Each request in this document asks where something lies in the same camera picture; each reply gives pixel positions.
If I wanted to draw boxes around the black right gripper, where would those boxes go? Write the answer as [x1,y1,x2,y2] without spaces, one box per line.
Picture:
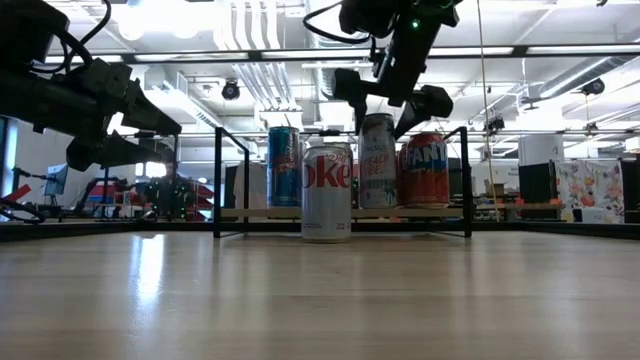
[331,3,461,141]

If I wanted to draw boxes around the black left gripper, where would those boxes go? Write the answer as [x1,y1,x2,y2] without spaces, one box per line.
[0,57,183,173]

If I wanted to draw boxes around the white Celsius can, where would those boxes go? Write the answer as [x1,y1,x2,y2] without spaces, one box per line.
[358,113,399,210]

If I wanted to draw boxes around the orange Fanta can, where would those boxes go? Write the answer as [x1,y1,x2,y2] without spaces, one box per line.
[402,132,450,209]

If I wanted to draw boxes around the silver Diet Coke can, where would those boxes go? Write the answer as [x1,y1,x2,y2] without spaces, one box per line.
[301,141,354,245]

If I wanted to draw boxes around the blue silver Red Bull can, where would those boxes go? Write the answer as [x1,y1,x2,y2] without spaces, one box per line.
[267,126,302,209]

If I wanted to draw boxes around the person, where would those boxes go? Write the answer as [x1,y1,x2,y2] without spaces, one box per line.
[144,159,194,221]

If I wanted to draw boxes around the small background monitor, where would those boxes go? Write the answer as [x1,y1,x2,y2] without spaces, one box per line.
[43,163,70,197]

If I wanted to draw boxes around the black overhead light bar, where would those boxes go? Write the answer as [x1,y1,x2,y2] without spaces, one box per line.
[44,44,640,65]

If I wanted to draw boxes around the black cabinet box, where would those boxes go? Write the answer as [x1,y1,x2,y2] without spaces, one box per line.
[518,162,554,205]

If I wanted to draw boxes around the floral printed cloth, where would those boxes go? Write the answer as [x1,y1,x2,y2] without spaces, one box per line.
[553,159,626,225]

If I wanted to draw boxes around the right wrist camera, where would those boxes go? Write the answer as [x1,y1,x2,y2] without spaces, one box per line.
[338,0,401,39]

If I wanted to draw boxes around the yellow hanging rope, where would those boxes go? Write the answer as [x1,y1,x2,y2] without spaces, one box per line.
[474,0,501,224]

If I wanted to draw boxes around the black ceiling camera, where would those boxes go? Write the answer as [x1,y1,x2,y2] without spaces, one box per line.
[579,77,607,97]
[221,79,242,102]

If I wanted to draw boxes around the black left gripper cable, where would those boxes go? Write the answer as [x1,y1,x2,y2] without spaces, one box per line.
[29,0,112,72]

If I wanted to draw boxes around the black cable bundle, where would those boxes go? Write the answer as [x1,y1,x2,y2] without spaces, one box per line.
[0,198,47,225]

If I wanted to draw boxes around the wooden shelf with black frame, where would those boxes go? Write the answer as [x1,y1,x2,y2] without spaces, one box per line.
[213,126,474,240]

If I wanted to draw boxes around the black aluminium table frame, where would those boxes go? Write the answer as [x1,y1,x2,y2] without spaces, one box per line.
[0,219,640,242]

